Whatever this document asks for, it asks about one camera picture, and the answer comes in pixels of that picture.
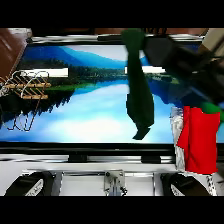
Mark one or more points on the dark green garment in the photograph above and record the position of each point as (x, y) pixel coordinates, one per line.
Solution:
(139, 96)

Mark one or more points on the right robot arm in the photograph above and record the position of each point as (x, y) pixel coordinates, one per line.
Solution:
(180, 61)

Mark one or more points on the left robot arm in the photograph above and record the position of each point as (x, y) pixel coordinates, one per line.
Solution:
(28, 185)

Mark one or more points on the brown clothes hanger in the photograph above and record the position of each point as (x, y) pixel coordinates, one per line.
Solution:
(28, 85)
(36, 97)

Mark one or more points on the white grey garment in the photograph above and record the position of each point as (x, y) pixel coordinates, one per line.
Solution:
(177, 158)

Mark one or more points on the red garment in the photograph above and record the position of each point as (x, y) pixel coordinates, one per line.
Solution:
(200, 143)

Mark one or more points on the bright green garment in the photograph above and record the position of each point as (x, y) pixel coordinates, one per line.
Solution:
(212, 108)

